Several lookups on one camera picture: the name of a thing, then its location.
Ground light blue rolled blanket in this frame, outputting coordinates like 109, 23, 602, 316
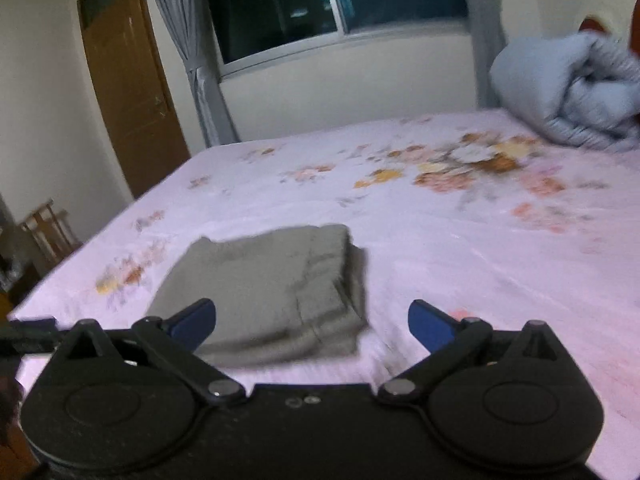
489, 32, 640, 153

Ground wooden chair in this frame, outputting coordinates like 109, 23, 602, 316
17, 199, 83, 267

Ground grey fleece pants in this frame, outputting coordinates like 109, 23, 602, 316
147, 224, 371, 368

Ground brown wooden door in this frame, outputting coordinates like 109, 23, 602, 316
77, 0, 192, 200

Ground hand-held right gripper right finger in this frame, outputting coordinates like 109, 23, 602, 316
376, 299, 566, 406

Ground grey curtain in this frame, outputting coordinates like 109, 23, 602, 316
140, 0, 241, 148
445, 0, 511, 110

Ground reddish wooden headboard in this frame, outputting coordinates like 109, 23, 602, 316
579, 16, 613, 37

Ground dark glass window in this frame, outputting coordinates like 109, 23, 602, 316
200, 0, 471, 81

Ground pink floral bed sheet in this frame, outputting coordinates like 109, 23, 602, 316
10, 107, 640, 480

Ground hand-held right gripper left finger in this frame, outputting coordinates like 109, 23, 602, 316
52, 298, 248, 406

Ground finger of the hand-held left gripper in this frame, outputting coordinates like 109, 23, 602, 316
0, 316, 68, 358

